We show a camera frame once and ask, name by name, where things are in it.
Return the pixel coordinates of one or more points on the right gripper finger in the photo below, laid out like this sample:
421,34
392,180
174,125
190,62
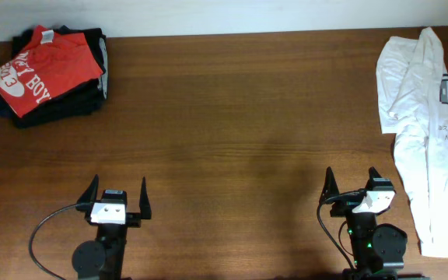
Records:
330,189
374,179

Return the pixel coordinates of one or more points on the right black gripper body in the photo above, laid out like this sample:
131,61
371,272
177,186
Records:
341,211

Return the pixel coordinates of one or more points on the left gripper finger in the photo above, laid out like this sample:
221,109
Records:
144,203
90,193

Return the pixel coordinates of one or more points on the white printed t-shirt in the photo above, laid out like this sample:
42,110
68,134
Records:
412,89

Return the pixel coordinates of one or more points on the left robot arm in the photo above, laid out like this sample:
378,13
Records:
102,258

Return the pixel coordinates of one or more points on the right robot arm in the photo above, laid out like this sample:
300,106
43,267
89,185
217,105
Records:
377,249

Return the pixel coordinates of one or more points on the black folded clothes stack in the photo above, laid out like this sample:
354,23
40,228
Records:
82,100

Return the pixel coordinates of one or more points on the red folded printed t-shirt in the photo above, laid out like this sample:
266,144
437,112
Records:
44,66

